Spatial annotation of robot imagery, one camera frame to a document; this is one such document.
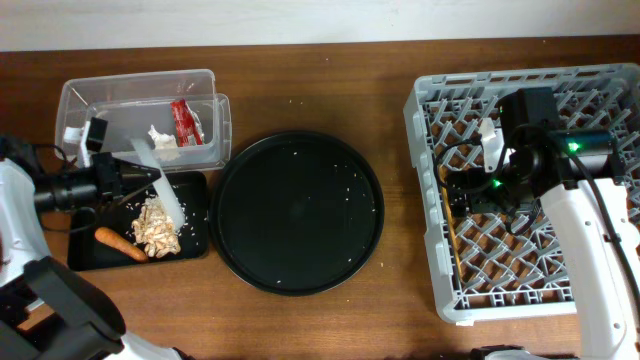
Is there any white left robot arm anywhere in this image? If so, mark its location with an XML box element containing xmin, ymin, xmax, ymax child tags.
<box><xmin>1</xmin><ymin>135</ymin><xmax>187</xmax><ymax>360</ymax></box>

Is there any grey dishwasher rack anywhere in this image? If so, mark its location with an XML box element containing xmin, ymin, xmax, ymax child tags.
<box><xmin>403</xmin><ymin>64</ymin><xmax>639</xmax><ymax>326</ymax></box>

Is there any red snack wrapper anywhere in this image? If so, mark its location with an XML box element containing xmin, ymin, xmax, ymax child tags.
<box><xmin>170</xmin><ymin>99</ymin><xmax>204</xmax><ymax>147</ymax></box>

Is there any orange carrot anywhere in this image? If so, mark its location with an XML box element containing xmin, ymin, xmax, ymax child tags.
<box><xmin>94</xmin><ymin>227</ymin><xmax>149</xmax><ymax>263</ymax></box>

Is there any black rectangular tray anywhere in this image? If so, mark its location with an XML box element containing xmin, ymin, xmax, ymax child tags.
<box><xmin>67</xmin><ymin>171</ymin><xmax>209</xmax><ymax>272</ymax></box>

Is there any grey round plate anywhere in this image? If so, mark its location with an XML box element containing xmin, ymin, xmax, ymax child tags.
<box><xmin>130</xmin><ymin>138</ymin><xmax>185</xmax><ymax>233</ymax></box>

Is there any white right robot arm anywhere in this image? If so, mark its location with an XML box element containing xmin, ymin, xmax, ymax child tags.
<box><xmin>437</xmin><ymin>125</ymin><xmax>639</xmax><ymax>359</ymax></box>

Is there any white tissue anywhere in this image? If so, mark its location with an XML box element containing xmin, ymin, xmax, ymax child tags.
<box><xmin>148</xmin><ymin>125</ymin><xmax>180</xmax><ymax>161</ymax></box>

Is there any nut shells and rice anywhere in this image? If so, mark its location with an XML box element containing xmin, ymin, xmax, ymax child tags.
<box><xmin>131</xmin><ymin>197</ymin><xmax>181</xmax><ymax>258</ymax></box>

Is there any round black serving tray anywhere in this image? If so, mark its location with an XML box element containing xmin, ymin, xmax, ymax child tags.
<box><xmin>208</xmin><ymin>131</ymin><xmax>385</xmax><ymax>297</ymax></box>

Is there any clear plastic bin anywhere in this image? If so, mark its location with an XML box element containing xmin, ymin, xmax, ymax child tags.
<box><xmin>55</xmin><ymin>69</ymin><xmax>232</xmax><ymax>172</ymax></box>

